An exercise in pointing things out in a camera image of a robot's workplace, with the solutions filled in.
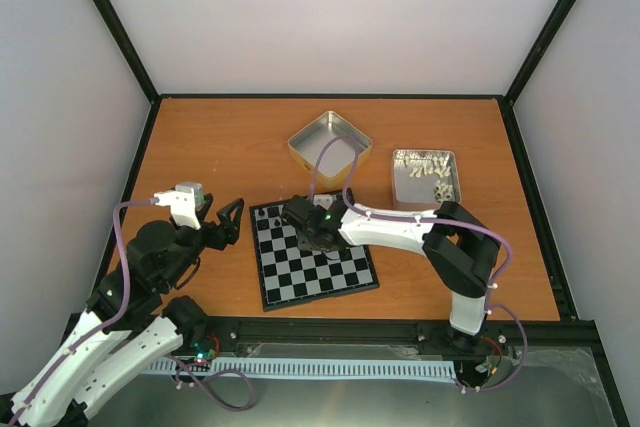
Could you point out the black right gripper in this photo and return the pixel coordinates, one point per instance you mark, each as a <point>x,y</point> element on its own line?
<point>304,243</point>

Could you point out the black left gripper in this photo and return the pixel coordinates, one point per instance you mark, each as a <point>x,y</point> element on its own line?
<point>221,239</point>

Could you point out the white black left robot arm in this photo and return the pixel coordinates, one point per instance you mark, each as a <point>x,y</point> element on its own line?
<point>125,326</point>

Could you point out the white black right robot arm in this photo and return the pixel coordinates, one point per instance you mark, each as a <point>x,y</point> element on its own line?
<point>463,252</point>

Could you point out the black white chess board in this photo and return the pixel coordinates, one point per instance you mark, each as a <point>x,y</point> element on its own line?
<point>289,276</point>

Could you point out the white chess pieces pile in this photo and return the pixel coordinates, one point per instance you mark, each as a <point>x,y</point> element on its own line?
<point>435,178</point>

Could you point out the gold square tin box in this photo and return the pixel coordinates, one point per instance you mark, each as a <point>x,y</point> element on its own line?
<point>326,147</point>

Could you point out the white patterned tin lid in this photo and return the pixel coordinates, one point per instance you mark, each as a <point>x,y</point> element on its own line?
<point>405,195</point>

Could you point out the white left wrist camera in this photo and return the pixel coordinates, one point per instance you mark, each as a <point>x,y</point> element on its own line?
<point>184,202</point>

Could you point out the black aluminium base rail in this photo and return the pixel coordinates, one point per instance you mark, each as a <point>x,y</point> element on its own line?
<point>237,335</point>

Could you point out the light blue cable duct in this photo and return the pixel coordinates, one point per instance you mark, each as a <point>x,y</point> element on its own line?
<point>332,369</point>

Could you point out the black front left frame post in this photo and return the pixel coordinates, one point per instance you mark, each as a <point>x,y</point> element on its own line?
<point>119,34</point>

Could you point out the black enclosure frame post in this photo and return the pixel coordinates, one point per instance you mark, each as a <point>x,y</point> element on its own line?
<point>549,30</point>

